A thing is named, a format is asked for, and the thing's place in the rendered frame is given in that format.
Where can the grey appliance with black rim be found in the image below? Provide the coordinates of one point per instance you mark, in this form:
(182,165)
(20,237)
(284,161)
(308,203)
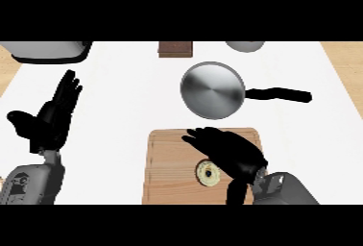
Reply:
(48,51)

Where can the brown wooden block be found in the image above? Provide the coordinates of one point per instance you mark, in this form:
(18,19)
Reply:
(175,49)

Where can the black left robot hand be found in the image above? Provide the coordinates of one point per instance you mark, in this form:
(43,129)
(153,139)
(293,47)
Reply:
(54,118)

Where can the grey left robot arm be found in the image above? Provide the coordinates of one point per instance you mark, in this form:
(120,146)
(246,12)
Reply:
(32,182)

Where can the wooden cutting board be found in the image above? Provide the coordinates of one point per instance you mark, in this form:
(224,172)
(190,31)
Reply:
(176,166)

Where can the grey round bowl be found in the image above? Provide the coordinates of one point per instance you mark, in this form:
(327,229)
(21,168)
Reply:
(246,46)

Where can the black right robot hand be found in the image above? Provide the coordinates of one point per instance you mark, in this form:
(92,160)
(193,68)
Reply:
(232,150)

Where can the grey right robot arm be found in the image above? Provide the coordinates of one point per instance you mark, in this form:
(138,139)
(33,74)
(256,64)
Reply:
(283,189)

